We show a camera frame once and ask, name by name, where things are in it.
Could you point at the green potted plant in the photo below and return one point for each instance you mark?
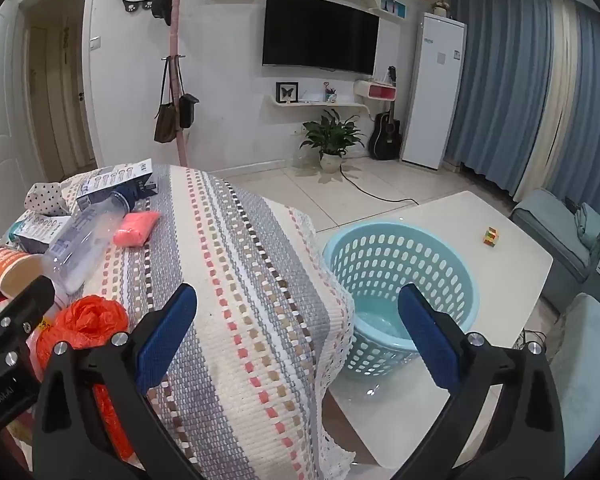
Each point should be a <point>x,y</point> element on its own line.
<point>332,135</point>

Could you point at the blue curtain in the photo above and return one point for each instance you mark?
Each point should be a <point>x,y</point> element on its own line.
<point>595,120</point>
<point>495,85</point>

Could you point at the pen holder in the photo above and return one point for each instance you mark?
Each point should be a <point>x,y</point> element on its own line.
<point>330,94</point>

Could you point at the white patterned crumpled cloth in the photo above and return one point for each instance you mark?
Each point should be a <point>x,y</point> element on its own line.
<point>45,197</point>

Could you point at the clear plastic bottle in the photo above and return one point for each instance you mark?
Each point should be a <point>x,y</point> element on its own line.
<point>82,245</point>

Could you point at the pink white wall box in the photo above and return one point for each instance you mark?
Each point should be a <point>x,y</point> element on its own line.
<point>377,91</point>

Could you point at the orange plastic bag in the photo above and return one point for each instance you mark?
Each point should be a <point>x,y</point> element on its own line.
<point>90,320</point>

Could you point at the green packet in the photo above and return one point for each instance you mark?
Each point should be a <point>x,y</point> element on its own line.
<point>12,232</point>

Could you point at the pink packet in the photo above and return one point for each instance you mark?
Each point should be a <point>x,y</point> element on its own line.
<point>136,229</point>

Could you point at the colourful puzzle cube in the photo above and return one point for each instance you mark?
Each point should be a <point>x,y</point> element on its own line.
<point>491,237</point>

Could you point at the pink coat rack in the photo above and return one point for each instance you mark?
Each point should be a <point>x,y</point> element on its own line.
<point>179,35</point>

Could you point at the orange white paper cup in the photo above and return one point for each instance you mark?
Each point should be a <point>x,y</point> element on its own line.
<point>17,270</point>

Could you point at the black hanging cap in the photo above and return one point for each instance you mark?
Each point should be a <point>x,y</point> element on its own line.
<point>164,10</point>

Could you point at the black acoustic guitar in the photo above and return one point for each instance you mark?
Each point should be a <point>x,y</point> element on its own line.
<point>385,137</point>

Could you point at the white coffee table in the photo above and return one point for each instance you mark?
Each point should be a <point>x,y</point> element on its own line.
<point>510,280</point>

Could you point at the black hanging bag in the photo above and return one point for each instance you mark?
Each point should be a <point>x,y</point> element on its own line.
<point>187,110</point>

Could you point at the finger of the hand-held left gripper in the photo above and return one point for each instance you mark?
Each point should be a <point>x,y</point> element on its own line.
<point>27,305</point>

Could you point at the white light switch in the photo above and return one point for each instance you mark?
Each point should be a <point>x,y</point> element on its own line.
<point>95,43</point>

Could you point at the grey blue sofa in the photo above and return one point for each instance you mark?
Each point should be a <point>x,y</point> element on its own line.
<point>545,230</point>

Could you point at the light blue plastic basket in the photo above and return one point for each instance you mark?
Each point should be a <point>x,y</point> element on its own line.
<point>380,265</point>

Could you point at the low white wall shelf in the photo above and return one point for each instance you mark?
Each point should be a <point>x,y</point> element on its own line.
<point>320,104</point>

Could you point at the black wall television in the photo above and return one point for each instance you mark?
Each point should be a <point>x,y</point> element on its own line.
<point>320,32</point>

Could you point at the small flower pot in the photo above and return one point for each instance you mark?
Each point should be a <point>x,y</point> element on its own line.
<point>440,9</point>

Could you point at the brown hanging bag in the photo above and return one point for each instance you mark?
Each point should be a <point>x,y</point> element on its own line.
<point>166,120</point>

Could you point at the white refrigerator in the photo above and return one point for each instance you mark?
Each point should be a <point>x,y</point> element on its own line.
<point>432,90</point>

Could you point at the beige curtain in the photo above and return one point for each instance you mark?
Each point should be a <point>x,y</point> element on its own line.
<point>550,110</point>

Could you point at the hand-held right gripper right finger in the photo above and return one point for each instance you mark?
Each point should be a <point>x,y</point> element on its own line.
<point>430,342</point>

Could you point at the blue white box shelf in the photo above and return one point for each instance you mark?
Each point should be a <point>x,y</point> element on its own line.
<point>394,6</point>

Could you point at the white panel door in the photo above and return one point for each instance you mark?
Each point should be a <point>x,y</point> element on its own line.
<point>0,135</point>

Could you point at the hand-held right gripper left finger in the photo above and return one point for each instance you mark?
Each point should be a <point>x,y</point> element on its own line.
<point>164,332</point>

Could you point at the striped woven table cloth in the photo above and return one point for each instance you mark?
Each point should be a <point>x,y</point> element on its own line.
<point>220,280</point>

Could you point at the framed butterfly picture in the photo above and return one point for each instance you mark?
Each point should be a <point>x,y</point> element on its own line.
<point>288,93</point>

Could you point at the white blue tea box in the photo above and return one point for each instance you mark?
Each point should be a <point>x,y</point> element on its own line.
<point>40,230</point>

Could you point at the cream hallway door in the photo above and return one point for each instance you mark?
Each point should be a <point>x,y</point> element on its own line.
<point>70,110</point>

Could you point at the grey blue armchair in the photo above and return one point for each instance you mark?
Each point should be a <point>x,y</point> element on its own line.
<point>585,350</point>

